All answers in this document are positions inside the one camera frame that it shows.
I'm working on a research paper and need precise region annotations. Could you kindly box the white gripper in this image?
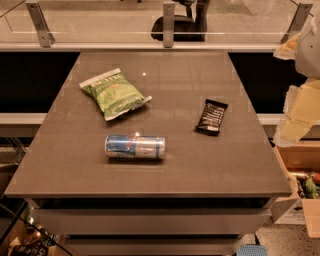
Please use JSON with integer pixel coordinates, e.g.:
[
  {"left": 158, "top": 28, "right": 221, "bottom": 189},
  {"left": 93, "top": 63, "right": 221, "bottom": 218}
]
[{"left": 273, "top": 13, "right": 320, "bottom": 147}]

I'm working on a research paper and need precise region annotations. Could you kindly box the Red Bull can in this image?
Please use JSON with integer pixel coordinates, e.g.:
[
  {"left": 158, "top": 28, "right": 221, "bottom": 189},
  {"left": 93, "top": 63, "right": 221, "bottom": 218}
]
[{"left": 105, "top": 135, "right": 166, "bottom": 159}]

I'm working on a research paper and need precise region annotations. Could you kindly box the cardboard box with items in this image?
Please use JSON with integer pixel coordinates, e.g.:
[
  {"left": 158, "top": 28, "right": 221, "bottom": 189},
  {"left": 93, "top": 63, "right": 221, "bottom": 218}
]
[{"left": 272, "top": 140, "right": 320, "bottom": 238}]

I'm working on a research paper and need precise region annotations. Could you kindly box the black snack bar wrapper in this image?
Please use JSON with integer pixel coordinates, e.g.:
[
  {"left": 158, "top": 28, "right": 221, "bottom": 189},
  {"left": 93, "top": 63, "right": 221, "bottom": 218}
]
[{"left": 196, "top": 99, "right": 228, "bottom": 136}]

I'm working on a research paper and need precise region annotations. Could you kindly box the blue perforated basket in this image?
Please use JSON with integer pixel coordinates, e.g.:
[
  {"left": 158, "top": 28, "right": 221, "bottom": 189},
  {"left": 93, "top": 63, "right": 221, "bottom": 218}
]
[{"left": 236, "top": 244, "right": 268, "bottom": 256}]

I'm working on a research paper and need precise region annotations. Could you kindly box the green chip bag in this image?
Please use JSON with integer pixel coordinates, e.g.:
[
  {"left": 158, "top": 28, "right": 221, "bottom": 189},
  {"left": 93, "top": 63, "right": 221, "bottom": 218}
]
[{"left": 79, "top": 68, "right": 152, "bottom": 121}]

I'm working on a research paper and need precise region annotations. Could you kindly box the grey table drawer cabinet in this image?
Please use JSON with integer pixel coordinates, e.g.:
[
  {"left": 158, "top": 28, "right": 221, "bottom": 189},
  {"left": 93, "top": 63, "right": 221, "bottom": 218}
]
[{"left": 34, "top": 208, "right": 271, "bottom": 256}]

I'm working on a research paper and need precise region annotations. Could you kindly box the clutter bin lower left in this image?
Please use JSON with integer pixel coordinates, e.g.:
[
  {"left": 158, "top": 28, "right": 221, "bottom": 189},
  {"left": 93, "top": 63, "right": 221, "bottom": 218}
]
[{"left": 0, "top": 197, "right": 74, "bottom": 256}]

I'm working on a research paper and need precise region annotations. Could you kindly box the right metal railing bracket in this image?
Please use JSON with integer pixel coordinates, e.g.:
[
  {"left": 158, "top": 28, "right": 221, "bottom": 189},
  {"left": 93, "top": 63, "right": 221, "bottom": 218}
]
[{"left": 281, "top": 3, "right": 313, "bottom": 43}]

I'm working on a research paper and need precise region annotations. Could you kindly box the metal railing bracket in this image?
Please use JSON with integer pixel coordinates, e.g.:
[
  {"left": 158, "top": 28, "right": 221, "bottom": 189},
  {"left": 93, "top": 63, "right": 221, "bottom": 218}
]
[
  {"left": 281, "top": 3, "right": 313, "bottom": 43},
  {"left": 25, "top": 0, "right": 55, "bottom": 48},
  {"left": 163, "top": 1, "right": 175, "bottom": 48}
]

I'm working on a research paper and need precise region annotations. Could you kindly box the middle metal railing bracket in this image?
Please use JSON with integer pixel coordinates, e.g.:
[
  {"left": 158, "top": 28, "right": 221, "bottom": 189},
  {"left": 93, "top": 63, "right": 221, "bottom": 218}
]
[{"left": 163, "top": 1, "right": 175, "bottom": 48}]

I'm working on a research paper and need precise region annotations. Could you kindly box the left metal railing bracket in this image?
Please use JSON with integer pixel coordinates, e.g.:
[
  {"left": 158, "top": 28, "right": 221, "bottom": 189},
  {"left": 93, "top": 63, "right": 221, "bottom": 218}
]
[{"left": 25, "top": 0, "right": 55, "bottom": 48}]

